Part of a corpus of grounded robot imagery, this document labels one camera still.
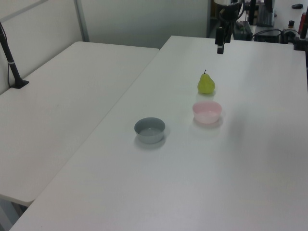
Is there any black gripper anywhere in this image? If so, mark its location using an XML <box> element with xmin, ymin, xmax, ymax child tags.
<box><xmin>215</xmin><ymin>4</ymin><xmax>242</xmax><ymax>54</ymax></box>

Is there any green pear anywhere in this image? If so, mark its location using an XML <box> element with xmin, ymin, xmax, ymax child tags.
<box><xmin>197</xmin><ymin>69</ymin><xmax>216</xmax><ymax>95</ymax></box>

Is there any pink plastic bowl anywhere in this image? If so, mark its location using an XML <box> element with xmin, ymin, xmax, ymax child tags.
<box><xmin>192</xmin><ymin>101</ymin><xmax>222</xmax><ymax>125</ymax></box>

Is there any grey plastic bowl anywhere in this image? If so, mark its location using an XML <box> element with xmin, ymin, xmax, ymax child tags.
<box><xmin>134</xmin><ymin>117</ymin><xmax>167</xmax><ymax>144</ymax></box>

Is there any green and black case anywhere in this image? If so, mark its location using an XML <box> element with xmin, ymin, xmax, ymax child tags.
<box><xmin>236</xmin><ymin>21</ymin><xmax>253</xmax><ymax>40</ymax></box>

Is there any black vertical pole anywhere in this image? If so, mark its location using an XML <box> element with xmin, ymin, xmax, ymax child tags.
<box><xmin>248</xmin><ymin>0</ymin><xmax>257</xmax><ymax>25</ymax></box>

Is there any black electronics box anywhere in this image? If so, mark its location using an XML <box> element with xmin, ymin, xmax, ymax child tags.
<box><xmin>252</xmin><ymin>29</ymin><xmax>282</xmax><ymax>44</ymax></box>

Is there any black camera stand pole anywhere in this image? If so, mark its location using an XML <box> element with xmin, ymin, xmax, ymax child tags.
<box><xmin>0</xmin><ymin>21</ymin><xmax>30</xmax><ymax>90</ymax></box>

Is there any thin black stand cable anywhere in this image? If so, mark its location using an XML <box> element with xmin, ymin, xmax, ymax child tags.
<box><xmin>0</xmin><ymin>23</ymin><xmax>13</xmax><ymax>88</ymax></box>

